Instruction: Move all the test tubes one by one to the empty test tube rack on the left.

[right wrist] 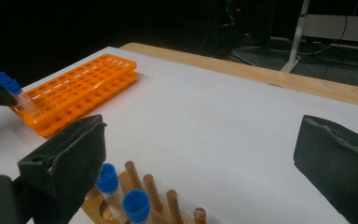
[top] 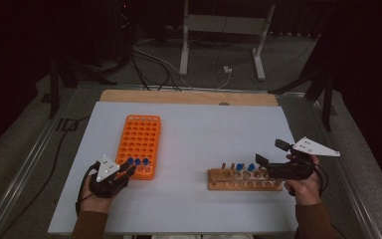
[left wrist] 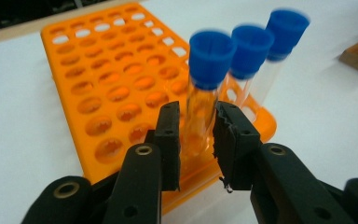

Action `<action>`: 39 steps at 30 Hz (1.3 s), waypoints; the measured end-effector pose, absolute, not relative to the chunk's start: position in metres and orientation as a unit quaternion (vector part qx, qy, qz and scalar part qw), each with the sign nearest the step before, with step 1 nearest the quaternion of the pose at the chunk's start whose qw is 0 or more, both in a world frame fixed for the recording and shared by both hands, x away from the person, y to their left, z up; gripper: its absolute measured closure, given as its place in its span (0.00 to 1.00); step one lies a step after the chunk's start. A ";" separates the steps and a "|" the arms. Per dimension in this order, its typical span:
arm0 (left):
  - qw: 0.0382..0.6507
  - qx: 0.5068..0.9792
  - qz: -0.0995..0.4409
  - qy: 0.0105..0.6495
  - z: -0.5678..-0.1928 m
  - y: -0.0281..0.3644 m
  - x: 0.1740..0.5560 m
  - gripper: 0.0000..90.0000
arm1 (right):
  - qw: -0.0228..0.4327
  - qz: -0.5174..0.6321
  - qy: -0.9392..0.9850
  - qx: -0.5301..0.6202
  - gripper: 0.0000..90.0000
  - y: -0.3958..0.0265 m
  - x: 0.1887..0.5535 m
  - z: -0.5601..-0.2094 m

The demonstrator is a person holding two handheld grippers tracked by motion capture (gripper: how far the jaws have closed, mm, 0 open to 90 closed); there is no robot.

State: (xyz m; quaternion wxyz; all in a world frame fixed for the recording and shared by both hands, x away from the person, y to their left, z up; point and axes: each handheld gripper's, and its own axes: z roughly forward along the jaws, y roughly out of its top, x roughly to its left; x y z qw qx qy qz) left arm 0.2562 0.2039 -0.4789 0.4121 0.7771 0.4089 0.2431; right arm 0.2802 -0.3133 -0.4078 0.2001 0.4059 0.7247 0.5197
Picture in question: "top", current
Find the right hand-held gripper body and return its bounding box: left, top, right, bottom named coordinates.
left=268, top=135, right=341, bottom=182

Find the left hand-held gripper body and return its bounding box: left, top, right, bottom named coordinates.
left=89, top=153, right=129, bottom=199

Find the orange plastic tube rack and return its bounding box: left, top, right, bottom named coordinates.
left=112, top=114, right=162, bottom=181

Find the wooden tube rack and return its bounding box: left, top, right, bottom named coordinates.
left=207, top=162, right=285, bottom=192

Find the person's right hand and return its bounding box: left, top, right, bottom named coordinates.
left=284, top=155, right=322, bottom=206

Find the person's left hand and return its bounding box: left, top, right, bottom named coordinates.
left=79, top=175, right=113, bottom=213

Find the black stand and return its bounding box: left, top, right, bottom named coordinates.
left=48, top=56, right=118, bottom=120
left=268, top=66, right=338, bottom=132

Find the white table cover sheet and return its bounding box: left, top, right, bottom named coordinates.
left=47, top=101, right=304, bottom=235

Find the white metal stand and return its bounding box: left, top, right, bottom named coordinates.
left=178, top=0, right=277, bottom=82

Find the dark equipment stand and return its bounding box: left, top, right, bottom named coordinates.
left=89, top=0, right=135, bottom=68

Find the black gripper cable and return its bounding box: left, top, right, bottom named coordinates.
left=75, top=161, right=101, bottom=217
left=313, top=161, right=330, bottom=197

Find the metal floor rail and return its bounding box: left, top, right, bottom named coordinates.
left=309, top=98, right=382, bottom=239
left=0, top=88, right=79, bottom=239

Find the long black floor cable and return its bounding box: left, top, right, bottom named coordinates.
left=0, top=116, right=92, bottom=239

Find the white floor cable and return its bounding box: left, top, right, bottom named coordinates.
left=131, top=38, right=232, bottom=91

